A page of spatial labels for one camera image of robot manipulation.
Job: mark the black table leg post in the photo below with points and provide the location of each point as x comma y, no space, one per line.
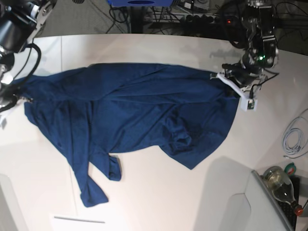
136,19

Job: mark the black power strip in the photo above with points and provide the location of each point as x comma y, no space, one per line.
206,19

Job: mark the blue plastic crate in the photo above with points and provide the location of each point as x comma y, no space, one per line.
140,3

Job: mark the green tape roll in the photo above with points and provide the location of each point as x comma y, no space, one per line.
290,169

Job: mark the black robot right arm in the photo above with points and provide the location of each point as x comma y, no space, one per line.
20,22

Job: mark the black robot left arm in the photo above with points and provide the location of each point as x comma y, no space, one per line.
248,25

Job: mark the clear glass bottle red cap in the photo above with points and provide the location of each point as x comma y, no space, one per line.
281,187

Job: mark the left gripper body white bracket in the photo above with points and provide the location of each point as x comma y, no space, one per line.
246,80

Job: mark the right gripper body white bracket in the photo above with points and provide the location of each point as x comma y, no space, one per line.
9,100

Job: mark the dark blue t-shirt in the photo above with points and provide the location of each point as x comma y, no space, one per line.
91,113

